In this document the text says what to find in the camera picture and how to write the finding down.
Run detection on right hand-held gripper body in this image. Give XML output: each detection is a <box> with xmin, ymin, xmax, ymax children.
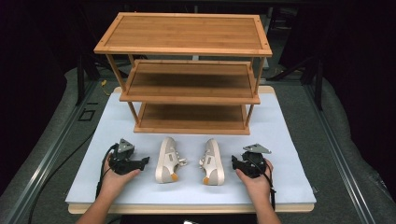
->
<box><xmin>239</xmin><ymin>143</ymin><xmax>272</xmax><ymax>179</ymax></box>

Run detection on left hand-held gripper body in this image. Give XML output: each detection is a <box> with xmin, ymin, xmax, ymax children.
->
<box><xmin>108</xmin><ymin>138</ymin><xmax>143</xmax><ymax>176</ymax></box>

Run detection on white sneaker with yellow heel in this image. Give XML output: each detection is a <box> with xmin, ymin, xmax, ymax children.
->
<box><xmin>199</xmin><ymin>138</ymin><xmax>226</xmax><ymax>187</ymax></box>
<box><xmin>154</xmin><ymin>136</ymin><xmax>189</xmax><ymax>185</ymax></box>

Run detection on three-tier wooden shoe rack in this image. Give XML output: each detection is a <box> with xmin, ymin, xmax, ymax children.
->
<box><xmin>92</xmin><ymin>11</ymin><xmax>274</xmax><ymax>136</ymax></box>

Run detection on person's right hand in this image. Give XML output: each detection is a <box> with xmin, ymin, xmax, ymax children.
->
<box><xmin>235</xmin><ymin>160</ymin><xmax>275</xmax><ymax>203</ymax></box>

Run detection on person's left hand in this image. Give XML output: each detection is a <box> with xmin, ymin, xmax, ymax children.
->
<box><xmin>100</xmin><ymin>156</ymin><xmax>142</xmax><ymax>199</ymax></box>

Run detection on pale blue table mat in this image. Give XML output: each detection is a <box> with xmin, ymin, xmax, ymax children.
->
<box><xmin>64</xmin><ymin>91</ymin><xmax>318</xmax><ymax>205</ymax></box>

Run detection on light wooden table board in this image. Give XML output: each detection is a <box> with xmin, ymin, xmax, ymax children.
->
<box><xmin>67</xmin><ymin>86</ymin><xmax>316</xmax><ymax>216</ymax></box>

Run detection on small yellow tag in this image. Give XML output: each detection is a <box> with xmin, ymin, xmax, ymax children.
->
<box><xmin>100</xmin><ymin>79</ymin><xmax>112</xmax><ymax>96</ymax></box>

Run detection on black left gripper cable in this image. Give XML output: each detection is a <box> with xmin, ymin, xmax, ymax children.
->
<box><xmin>95</xmin><ymin>143</ymin><xmax>120</xmax><ymax>200</ymax></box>

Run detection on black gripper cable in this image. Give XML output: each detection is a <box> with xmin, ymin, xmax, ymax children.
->
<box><xmin>95</xmin><ymin>143</ymin><xmax>120</xmax><ymax>200</ymax></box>
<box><xmin>262</xmin><ymin>158</ymin><xmax>277</xmax><ymax>212</ymax></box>

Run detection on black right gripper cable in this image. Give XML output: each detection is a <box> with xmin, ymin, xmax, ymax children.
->
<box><xmin>262</xmin><ymin>158</ymin><xmax>277</xmax><ymax>212</ymax></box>

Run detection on black floor cable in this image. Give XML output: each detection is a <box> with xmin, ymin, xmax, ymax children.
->
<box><xmin>27</xmin><ymin>132</ymin><xmax>96</xmax><ymax>224</ymax></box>

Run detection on aluminium floor rail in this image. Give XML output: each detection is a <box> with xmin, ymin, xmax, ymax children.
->
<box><xmin>303</xmin><ymin>83</ymin><xmax>378</xmax><ymax>224</ymax></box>
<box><xmin>0</xmin><ymin>81</ymin><xmax>101</xmax><ymax>224</ymax></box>

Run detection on black metal stand post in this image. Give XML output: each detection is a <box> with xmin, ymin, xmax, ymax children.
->
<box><xmin>76</xmin><ymin>54</ymin><xmax>87</xmax><ymax>106</ymax></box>
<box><xmin>313</xmin><ymin>58</ymin><xmax>324</xmax><ymax>111</ymax></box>

